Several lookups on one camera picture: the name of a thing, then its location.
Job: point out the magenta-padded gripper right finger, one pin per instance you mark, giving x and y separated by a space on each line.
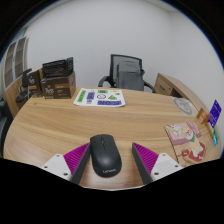
148 160

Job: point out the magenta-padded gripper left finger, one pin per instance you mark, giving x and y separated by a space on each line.
74 159

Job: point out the black computer mouse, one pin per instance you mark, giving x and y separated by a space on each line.
105 155

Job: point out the cartoon print mouse pad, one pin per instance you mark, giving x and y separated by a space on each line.
186 141

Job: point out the round grey disc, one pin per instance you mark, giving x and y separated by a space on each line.
183 106

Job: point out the printed sheet with coloured shapes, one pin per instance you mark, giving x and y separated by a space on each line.
99 97

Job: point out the orange-brown small box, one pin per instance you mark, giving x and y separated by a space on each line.
202 116

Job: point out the wooden side desk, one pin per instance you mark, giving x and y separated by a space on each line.
170 86

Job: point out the dark bulky chair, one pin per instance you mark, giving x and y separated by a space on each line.
4 123

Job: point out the purple card package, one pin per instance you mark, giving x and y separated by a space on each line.
215 114

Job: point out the small brown cardboard box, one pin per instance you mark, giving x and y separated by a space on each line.
34 83

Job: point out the grey backpack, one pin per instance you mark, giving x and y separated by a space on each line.
129 76

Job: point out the black box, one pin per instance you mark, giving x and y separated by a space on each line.
56 67

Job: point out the slim black swivel chair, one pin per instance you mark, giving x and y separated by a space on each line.
25 78

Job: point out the black mesh office chair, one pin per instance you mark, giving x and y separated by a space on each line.
114 65

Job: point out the wooden shelf unit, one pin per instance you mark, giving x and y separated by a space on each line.
15 58

